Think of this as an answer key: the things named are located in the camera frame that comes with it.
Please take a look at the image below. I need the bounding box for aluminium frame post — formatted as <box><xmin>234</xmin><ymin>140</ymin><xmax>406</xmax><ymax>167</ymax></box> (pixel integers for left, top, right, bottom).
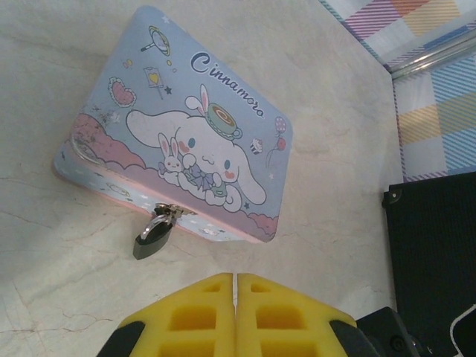
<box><xmin>389</xmin><ymin>26</ymin><xmax>476</xmax><ymax>81</ymax></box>

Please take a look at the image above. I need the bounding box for black carrying case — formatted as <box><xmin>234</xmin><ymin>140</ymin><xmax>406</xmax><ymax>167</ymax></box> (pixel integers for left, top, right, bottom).
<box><xmin>381</xmin><ymin>170</ymin><xmax>476</xmax><ymax>354</ymax></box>

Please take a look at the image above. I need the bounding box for blue cartoon tin box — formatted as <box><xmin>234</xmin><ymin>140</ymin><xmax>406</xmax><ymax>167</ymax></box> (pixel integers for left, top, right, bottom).
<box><xmin>51</xmin><ymin>5</ymin><xmax>295</xmax><ymax>245</ymax></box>

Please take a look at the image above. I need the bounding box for black padlock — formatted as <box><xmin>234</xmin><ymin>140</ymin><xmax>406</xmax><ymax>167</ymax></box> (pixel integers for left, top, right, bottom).
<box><xmin>132</xmin><ymin>203</ymin><xmax>176</xmax><ymax>261</ymax></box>

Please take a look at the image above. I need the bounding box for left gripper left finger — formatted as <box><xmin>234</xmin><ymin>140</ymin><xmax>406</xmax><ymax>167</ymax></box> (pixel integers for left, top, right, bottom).
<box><xmin>97</xmin><ymin>272</ymin><xmax>237</xmax><ymax>357</ymax></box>

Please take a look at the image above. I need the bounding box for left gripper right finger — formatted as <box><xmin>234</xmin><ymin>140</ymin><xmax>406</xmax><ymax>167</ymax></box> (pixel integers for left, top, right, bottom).
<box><xmin>236</xmin><ymin>273</ymin><xmax>377</xmax><ymax>357</ymax></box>

